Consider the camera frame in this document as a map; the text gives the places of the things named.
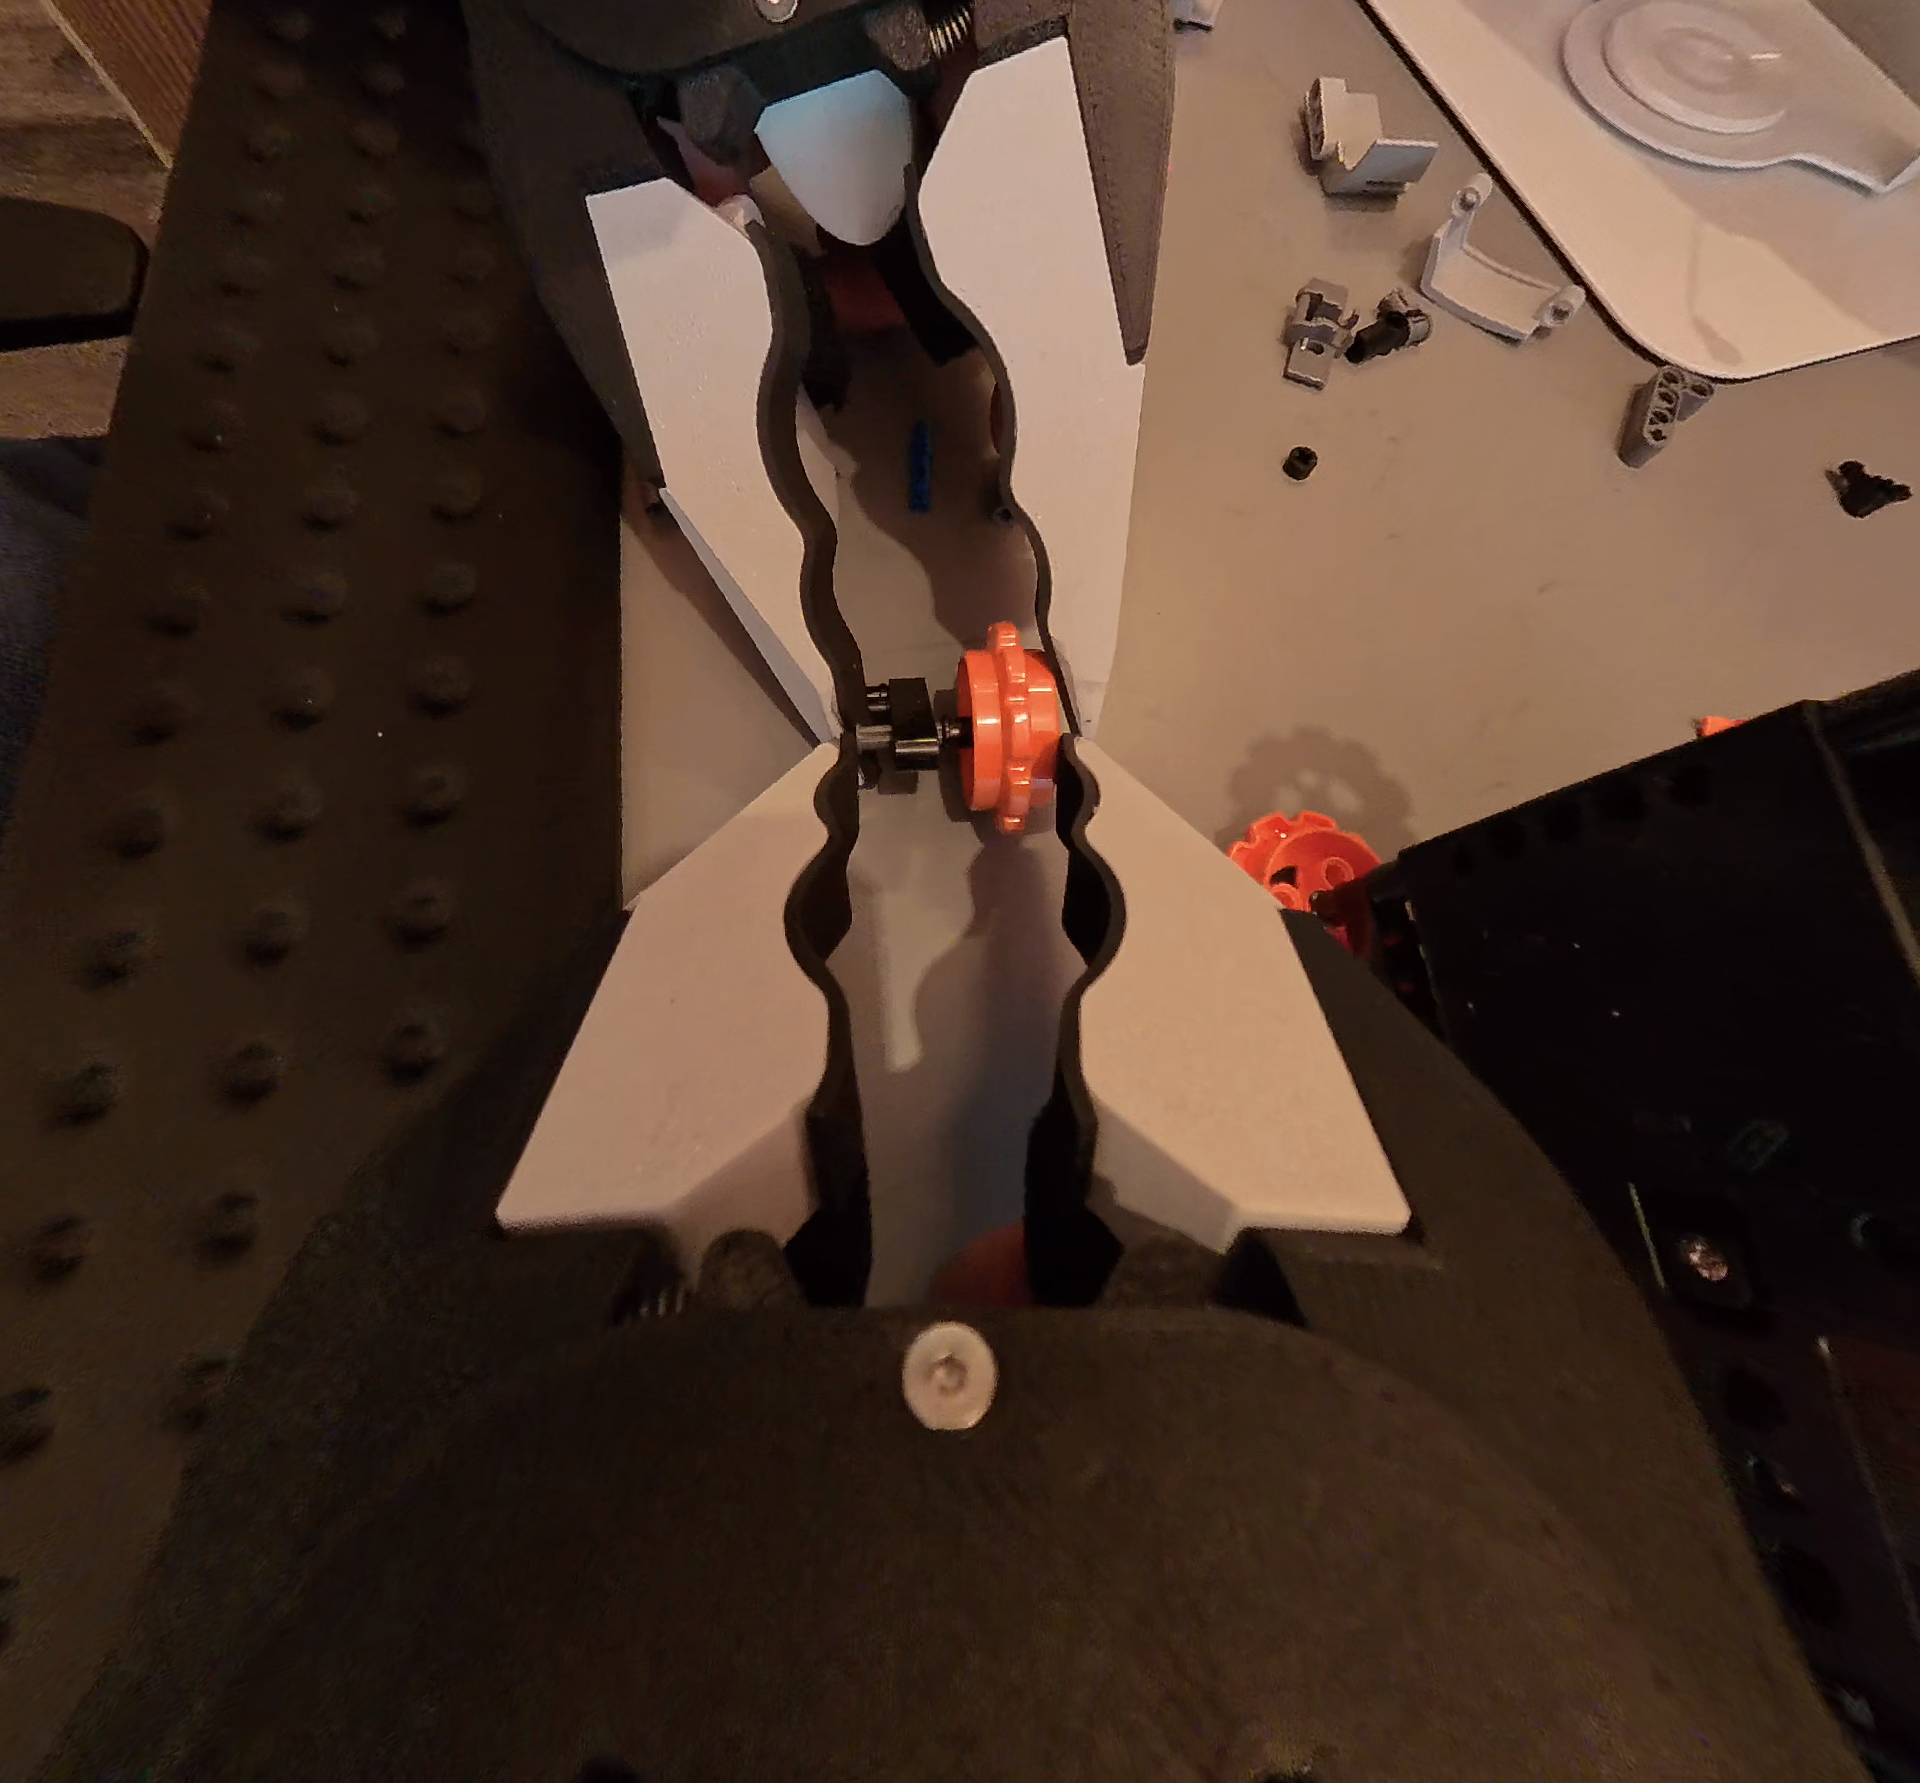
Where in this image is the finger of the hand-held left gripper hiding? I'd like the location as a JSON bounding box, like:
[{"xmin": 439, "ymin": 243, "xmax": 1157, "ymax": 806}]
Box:
[
  {"xmin": 585, "ymin": 173, "xmax": 887, "ymax": 748},
  {"xmin": 909, "ymin": 28, "xmax": 1154, "ymax": 741}
]

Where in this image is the clear disc holder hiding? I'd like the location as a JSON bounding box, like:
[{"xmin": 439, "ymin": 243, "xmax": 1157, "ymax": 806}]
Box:
[{"xmin": 1560, "ymin": 0, "xmax": 1920, "ymax": 195}]

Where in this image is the grey pin connector piece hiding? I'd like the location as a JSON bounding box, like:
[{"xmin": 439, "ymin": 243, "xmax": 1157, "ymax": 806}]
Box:
[{"xmin": 1282, "ymin": 279, "xmax": 1361, "ymax": 389}]

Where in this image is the black grey building block vehicle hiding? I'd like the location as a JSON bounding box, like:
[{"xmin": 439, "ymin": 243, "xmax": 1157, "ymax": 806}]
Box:
[{"xmin": 1228, "ymin": 673, "xmax": 1920, "ymax": 1783}]

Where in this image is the light grey flat panel piece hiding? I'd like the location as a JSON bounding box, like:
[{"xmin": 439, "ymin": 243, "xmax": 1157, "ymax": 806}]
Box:
[{"xmin": 1417, "ymin": 173, "xmax": 1590, "ymax": 344}]

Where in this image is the orange toy wheel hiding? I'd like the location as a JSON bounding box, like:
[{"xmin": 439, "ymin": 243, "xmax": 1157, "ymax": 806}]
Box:
[{"xmin": 952, "ymin": 618, "xmax": 1071, "ymax": 835}]

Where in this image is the black axle connector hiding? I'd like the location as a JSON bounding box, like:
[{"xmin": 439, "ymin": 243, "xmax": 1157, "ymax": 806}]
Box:
[{"xmin": 851, "ymin": 673, "xmax": 962, "ymax": 796}]

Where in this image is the dark grey angled beam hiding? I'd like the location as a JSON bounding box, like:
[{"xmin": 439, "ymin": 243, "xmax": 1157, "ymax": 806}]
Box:
[{"xmin": 1617, "ymin": 365, "xmax": 1718, "ymax": 468}]

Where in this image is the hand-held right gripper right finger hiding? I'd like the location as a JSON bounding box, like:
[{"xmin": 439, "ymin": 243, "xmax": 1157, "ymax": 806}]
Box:
[{"xmin": 1026, "ymin": 736, "xmax": 1413, "ymax": 1297}]

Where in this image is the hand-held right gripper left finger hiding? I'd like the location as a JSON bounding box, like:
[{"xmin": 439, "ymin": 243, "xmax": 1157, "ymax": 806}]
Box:
[{"xmin": 497, "ymin": 740, "xmax": 874, "ymax": 1306}]

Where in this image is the light grey bracket piece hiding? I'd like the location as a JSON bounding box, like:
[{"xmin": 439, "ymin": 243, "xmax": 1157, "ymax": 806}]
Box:
[{"xmin": 1296, "ymin": 76, "xmax": 1440, "ymax": 196}]

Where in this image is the black chair armrest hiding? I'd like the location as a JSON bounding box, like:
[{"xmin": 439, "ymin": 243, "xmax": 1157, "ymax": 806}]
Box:
[{"xmin": 0, "ymin": 196, "xmax": 152, "ymax": 352}]

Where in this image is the black perforated mat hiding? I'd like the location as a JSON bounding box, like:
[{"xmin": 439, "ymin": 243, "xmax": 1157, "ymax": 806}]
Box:
[{"xmin": 0, "ymin": 0, "xmax": 663, "ymax": 1770}]

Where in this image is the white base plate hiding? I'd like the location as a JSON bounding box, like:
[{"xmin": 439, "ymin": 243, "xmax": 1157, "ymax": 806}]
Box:
[{"xmin": 1334, "ymin": 0, "xmax": 1920, "ymax": 381}]

